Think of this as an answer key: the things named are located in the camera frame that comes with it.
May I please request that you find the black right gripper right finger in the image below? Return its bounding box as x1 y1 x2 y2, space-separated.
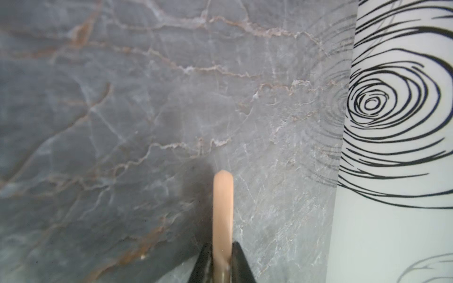
231 241 256 283

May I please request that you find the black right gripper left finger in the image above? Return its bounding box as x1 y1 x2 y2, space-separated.
187 243 213 283

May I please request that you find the pink handled fruit knife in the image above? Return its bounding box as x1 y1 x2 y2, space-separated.
212 170 234 283

